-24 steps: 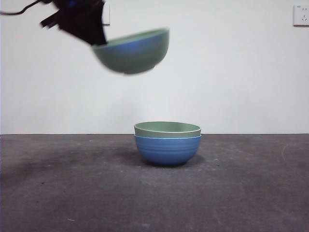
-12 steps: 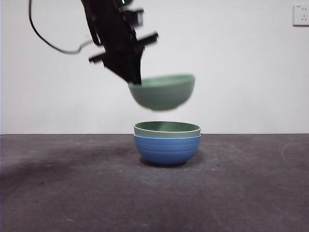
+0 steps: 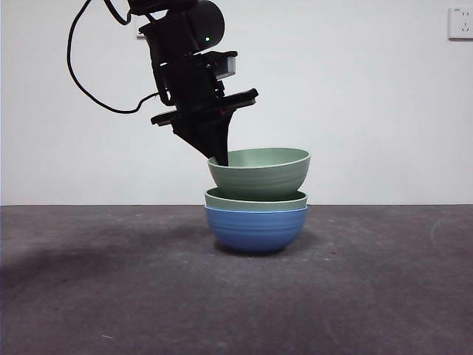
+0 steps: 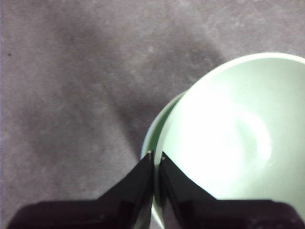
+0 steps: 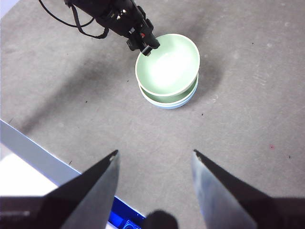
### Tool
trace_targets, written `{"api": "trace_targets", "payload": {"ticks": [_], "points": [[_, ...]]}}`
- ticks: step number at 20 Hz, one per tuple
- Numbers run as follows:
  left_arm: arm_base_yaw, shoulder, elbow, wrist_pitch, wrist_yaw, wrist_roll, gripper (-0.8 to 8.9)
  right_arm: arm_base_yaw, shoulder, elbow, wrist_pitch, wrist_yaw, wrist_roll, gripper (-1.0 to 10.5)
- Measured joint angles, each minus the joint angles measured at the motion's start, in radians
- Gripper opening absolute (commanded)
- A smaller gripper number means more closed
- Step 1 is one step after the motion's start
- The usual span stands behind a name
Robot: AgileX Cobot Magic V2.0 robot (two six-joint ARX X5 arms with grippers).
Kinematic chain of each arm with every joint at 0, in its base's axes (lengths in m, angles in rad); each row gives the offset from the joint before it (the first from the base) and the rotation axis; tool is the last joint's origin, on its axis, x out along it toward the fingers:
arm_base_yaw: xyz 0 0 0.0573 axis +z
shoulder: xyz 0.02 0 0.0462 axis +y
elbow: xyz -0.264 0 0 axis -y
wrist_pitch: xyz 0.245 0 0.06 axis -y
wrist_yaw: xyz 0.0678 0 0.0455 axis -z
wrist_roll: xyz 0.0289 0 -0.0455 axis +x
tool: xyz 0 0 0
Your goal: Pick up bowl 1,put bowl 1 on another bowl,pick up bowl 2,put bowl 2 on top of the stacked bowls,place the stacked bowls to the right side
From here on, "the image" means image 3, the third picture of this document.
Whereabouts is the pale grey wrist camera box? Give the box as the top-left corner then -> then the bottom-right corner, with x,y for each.
183,50 -> 237,81

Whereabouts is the pale green ribbed bowl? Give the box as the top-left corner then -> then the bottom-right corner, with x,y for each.
204,187 -> 309,213
206,147 -> 312,202

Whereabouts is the blue ribbed bowl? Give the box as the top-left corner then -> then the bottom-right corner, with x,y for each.
203,205 -> 309,256

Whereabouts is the black cable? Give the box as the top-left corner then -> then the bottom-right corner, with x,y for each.
103,0 -> 133,25
67,0 -> 163,115

